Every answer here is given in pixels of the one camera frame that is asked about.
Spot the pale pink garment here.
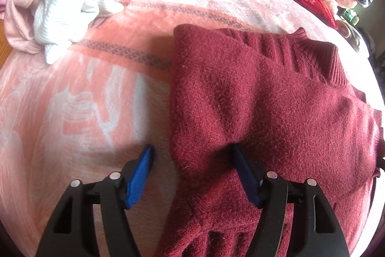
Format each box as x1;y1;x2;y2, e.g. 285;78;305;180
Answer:
0;0;45;54

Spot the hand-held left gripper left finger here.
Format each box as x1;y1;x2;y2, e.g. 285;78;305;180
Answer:
35;144;155;257

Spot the dark red knit sweater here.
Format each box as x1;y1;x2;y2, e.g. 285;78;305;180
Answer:
159;24;385;257

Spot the pink floral blanket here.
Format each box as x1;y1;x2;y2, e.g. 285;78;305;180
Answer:
0;0;373;257

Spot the white ribbed garment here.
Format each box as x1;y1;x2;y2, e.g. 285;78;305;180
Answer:
32;0;136;65

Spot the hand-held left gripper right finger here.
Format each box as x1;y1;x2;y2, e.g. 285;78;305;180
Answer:
230;144;351;257

